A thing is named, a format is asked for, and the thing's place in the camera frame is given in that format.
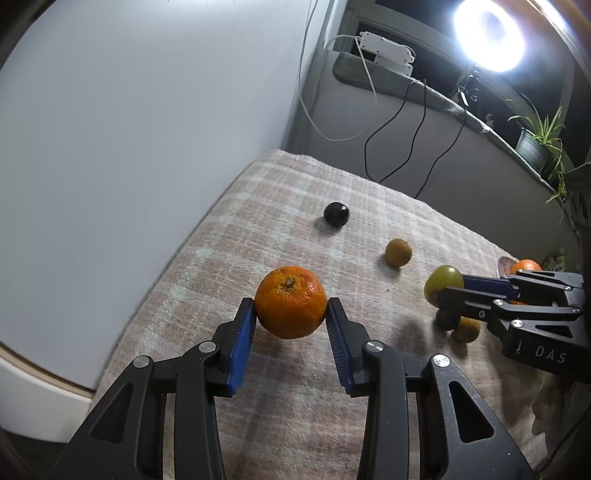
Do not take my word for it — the dark plum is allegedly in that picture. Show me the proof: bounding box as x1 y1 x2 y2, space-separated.
322 202 351 229
434 309 461 331

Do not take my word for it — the large orange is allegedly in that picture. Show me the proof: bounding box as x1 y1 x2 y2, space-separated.
509 259 542 305

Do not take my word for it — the small mandarin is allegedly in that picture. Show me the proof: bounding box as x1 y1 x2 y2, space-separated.
254 266 328 340

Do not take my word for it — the white round board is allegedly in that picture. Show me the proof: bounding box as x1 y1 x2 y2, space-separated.
0 345 95 443

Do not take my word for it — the pink plaid tablecloth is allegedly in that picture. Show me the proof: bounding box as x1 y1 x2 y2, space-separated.
89 148 583 480

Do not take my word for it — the potted spider plant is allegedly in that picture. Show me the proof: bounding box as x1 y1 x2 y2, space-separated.
508 93 568 216

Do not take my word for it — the white power strip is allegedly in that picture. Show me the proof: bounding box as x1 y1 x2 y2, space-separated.
360 31 416 77

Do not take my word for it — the grey green sill cloth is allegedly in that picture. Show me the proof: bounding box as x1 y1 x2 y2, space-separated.
331 50 567 204

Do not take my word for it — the black cable right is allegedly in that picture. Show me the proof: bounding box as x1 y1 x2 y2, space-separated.
413 108 468 199

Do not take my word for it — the black cable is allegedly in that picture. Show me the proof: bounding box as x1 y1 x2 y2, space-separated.
413 108 468 199
362 78 429 185

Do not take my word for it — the black cable left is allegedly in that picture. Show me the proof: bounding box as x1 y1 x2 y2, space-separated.
362 78 429 185

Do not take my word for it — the white cable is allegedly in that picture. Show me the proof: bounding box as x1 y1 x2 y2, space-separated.
297 0 381 143

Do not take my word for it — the bright ring lamp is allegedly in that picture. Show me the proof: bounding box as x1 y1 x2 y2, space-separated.
453 0 526 73

